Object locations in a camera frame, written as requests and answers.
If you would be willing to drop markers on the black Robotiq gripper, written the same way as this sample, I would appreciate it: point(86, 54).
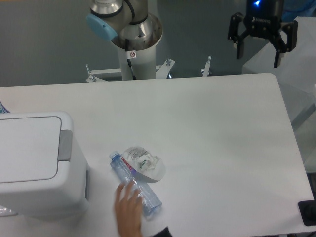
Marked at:
point(262, 18)

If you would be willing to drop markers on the clear plastic water bottle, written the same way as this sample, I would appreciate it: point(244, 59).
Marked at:
point(126, 174)

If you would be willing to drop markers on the dark sleeved forearm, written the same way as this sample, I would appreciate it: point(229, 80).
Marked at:
point(165, 232)

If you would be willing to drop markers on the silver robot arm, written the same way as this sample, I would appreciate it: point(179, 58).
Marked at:
point(129, 25)

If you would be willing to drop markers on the white trash can body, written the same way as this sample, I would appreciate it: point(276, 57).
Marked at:
point(64, 194)

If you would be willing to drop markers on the white trash can lid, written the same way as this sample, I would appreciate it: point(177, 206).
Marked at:
point(29, 148)

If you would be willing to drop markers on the person's bare hand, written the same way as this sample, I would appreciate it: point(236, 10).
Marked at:
point(128, 211)

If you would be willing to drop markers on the crumpled white paper wrapper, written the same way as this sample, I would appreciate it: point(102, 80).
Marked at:
point(149, 167)

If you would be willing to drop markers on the black device at table edge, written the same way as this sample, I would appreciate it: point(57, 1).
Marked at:
point(308, 212)

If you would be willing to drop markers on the grey lid push button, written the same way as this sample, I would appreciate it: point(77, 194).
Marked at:
point(65, 145)

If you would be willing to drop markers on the patterned object at left edge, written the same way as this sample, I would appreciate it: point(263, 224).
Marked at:
point(3, 109)

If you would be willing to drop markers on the clear plastic bag under bin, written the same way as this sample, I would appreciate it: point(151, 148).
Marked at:
point(6, 212)

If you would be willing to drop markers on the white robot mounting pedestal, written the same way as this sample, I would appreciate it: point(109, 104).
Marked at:
point(133, 65)

